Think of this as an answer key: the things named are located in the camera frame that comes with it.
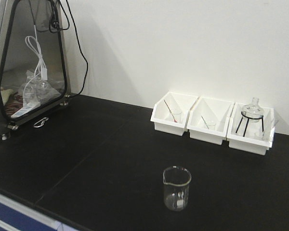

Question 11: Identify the white left storage bin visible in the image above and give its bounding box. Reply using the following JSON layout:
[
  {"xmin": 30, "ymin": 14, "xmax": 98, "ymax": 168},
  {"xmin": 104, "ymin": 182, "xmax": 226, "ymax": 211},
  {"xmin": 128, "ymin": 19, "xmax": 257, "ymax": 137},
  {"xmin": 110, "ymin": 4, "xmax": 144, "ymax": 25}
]
[{"xmin": 150, "ymin": 92, "xmax": 199, "ymax": 136}]

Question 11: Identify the white storage bin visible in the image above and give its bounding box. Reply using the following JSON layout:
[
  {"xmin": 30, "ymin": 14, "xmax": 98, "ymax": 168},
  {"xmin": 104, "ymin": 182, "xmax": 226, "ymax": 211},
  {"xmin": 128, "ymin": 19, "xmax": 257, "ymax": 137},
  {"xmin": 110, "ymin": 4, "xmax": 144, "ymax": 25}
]
[
  {"xmin": 226, "ymin": 103, "xmax": 276, "ymax": 155},
  {"xmin": 150, "ymin": 92, "xmax": 199, "ymax": 136},
  {"xmin": 187, "ymin": 97, "xmax": 235, "ymax": 145}
]

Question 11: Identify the red tipped glass rod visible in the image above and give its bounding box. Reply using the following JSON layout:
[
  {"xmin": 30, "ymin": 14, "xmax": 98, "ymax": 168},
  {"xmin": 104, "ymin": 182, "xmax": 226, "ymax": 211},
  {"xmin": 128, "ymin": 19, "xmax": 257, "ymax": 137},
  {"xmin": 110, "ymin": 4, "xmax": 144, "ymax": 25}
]
[{"xmin": 164, "ymin": 100, "xmax": 178, "ymax": 123}]

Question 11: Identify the small beaker in left bin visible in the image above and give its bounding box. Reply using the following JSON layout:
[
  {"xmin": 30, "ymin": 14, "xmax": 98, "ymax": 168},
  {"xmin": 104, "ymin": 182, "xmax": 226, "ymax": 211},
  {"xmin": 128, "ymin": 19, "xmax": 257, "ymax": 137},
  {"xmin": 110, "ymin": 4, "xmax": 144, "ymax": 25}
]
[{"xmin": 170, "ymin": 108, "xmax": 182, "ymax": 123}]

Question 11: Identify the small beaker in bin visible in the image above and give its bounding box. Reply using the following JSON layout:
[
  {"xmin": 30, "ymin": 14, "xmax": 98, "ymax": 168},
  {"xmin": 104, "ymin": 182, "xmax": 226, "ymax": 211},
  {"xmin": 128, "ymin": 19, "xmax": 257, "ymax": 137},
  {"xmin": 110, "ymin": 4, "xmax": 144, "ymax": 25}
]
[
  {"xmin": 206, "ymin": 120, "xmax": 216, "ymax": 130},
  {"xmin": 170, "ymin": 108, "xmax": 182, "ymax": 123}
]

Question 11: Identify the white middle storage bin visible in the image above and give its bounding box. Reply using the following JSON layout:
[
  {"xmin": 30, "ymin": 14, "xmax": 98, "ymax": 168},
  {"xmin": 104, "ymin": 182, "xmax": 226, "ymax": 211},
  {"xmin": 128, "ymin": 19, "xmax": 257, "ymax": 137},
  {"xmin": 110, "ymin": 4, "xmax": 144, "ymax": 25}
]
[{"xmin": 187, "ymin": 97, "xmax": 235, "ymax": 145}]

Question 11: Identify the small beaker in middle bin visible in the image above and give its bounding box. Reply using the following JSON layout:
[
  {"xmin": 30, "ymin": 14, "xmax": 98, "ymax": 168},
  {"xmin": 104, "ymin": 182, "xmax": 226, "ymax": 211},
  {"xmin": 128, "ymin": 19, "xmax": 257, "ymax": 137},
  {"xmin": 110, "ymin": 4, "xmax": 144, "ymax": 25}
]
[{"xmin": 206, "ymin": 120, "xmax": 216, "ymax": 130}]

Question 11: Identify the clear glass beaker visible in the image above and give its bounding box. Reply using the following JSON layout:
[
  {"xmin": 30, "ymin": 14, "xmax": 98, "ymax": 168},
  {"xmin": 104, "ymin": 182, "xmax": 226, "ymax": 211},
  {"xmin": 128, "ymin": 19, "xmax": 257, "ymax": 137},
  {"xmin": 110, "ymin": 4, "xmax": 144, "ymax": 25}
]
[{"xmin": 163, "ymin": 166, "xmax": 192, "ymax": 212}]

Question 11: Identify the black tripod stand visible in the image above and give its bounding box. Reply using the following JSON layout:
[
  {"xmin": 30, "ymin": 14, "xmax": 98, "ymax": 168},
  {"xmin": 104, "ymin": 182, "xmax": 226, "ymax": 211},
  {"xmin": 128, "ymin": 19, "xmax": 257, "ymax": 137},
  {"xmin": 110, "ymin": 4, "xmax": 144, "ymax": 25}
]
[{"xmin": 236, "ymin": 111, "xmax": 264, "ymax": 137}]

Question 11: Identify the white right storage bin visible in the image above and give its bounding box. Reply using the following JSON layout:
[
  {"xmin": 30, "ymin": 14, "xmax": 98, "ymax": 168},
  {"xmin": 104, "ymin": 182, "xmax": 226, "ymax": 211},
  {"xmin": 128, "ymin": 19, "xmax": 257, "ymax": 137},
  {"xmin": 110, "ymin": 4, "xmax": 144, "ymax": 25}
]
[{"xmin": 226, "ymin": 103, "xmax": 276, "ymax": 155}]

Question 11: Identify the round-bottom glass flask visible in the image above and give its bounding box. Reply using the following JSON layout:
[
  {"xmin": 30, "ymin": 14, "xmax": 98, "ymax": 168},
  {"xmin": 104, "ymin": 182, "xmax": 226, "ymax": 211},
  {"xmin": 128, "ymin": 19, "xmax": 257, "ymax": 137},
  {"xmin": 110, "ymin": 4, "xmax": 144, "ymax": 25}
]
[{"xmin": 242, "ymin": 97, "xmax": 264, "ymax": 123}]

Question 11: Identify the clear plastic bag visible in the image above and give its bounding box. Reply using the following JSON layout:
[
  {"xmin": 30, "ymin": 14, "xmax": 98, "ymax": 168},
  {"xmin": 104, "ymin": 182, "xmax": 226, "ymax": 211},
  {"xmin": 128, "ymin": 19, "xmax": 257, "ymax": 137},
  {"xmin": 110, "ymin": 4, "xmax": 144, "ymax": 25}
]
[{"xmin": 18, "ymin": 70, "xmax": 61, "ymax": 106}]

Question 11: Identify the steel glass-door cabinet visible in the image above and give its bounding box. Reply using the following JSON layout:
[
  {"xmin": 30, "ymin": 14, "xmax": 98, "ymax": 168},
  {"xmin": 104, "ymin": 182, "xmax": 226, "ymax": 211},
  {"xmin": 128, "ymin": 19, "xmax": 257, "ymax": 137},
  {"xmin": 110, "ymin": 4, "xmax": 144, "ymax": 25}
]
[{"xmin": 0, "ymin": 0, "xmax": 70, "ymax": 140}]

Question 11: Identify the blue cabinet drawer front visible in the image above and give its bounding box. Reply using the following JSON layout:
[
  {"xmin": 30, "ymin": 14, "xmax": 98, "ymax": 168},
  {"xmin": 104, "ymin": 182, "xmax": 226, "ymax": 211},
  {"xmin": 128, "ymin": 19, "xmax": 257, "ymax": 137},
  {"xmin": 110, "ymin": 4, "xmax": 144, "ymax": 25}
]
[{"xmin": 0, "ymin": 194, "xmax": 74, "ymax": 231}]

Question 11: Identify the metal ring handle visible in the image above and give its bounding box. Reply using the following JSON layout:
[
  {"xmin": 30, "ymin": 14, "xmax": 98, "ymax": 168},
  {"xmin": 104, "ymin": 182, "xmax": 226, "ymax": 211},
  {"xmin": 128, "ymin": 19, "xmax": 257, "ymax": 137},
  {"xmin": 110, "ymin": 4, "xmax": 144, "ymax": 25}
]
[{"xmin": 33, "ymin": 117, "xmax": 49, "ymax": 128}]

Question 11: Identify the white coiled cable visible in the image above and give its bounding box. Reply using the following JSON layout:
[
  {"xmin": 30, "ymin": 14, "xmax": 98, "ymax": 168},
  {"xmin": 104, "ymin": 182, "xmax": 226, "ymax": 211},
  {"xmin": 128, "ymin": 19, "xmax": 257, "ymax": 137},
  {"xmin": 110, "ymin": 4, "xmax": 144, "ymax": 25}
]
[{"xmin": 23, "ymin": 24, "xmax": 49, "ymax": 106}]

